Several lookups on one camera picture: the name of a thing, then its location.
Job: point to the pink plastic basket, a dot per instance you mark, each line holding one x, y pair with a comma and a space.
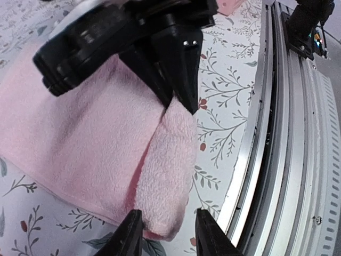
226, 7

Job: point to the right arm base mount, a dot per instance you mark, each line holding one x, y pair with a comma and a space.
303, 28

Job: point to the aluminium front rail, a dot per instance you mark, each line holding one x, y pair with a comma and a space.
284, 194

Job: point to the pink towel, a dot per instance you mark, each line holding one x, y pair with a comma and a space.
108, 146

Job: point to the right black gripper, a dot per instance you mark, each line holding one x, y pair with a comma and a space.
152, 38

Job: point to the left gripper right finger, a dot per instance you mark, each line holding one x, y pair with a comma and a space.
210, 238

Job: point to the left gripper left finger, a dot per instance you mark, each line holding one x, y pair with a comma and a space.
127, 239

